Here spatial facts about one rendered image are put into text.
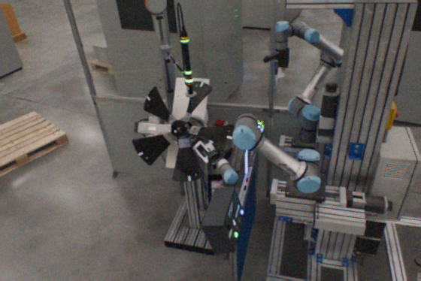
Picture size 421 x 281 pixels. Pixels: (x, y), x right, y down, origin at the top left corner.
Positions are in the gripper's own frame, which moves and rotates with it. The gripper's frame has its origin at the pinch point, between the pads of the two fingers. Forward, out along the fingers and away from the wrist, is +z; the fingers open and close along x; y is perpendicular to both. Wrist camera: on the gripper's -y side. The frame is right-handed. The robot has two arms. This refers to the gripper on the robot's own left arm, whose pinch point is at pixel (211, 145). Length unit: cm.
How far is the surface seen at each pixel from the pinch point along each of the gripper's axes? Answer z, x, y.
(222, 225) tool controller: -69, -9, 21
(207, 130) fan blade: 16.9, 0.0, -4.0
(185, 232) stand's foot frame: 36, 108, 33
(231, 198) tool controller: -55, -8, 11
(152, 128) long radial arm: 49, 3, 29
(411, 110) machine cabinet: 83, 131, -275
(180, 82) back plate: 67, -15, -5
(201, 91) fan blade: 30.9, -21.8, -9.8
